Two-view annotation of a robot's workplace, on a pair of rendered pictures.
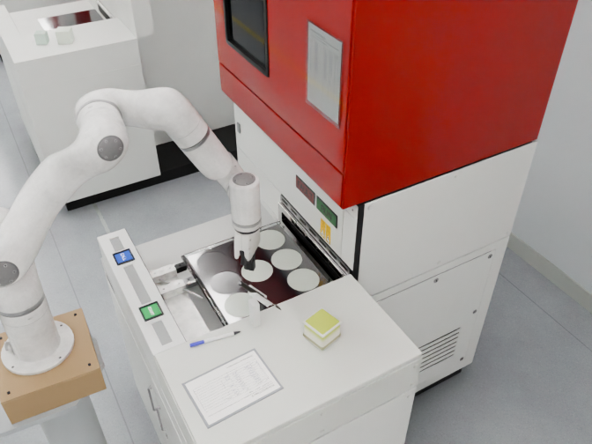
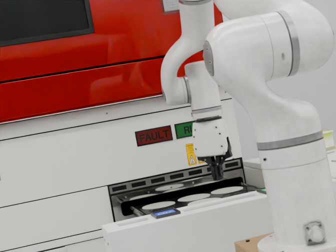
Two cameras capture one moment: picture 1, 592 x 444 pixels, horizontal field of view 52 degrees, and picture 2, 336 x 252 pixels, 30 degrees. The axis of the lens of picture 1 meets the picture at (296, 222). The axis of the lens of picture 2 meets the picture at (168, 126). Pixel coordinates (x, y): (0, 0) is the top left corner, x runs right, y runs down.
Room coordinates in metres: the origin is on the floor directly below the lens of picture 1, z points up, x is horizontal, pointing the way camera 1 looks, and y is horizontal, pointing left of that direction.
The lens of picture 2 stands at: (0.97, 1.86, 1.23)
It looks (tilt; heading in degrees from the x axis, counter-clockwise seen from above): 3 degrees down; 285
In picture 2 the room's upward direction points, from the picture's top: 10 degrees counter-clockwise
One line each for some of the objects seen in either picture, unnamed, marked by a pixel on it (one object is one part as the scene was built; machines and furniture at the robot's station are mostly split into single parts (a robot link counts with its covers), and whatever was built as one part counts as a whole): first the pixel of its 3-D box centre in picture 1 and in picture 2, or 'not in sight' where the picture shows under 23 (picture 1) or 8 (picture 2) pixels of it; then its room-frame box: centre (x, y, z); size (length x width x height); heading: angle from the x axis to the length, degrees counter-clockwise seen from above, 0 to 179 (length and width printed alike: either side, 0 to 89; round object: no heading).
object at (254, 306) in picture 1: (259, 304); not in sight; (1.12, 0.10, 1.03); 0.06 x 0.04 x 0.13; 120
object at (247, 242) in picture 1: (247, 237); (211, 135); (1.33, 0.14, 1.09); 0.10 x 0.07 x 0.11; 163
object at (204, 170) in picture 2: (313, 232); (176, 176); (1.51, -0.06, 0.96); 0.44 x 0.01 x 0.02; 30
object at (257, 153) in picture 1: (289, 188); (118, 168); (1.66, 0.02, 1.02); 0.82 x 0.03 x 0.40; 30
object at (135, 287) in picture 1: (141, 300); (227, 232); (1.26, 0.47, 0.89); 0.55 x 0.09 x 0.14; 30
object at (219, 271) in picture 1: (256, 270); (204, 202); (1.39, 0.12, 0.90); 0.34 x 0.34 x 0.01; 30
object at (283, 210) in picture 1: (311, 247); (180, 196); (1.50, -0.05, 0.89); 0.44 x 0.02 x 0.10; 30
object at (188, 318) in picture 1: (181, 312); not in sight; (1.24, 0.35, 0.87); 0.36 x 0.08 x 0.03; 30
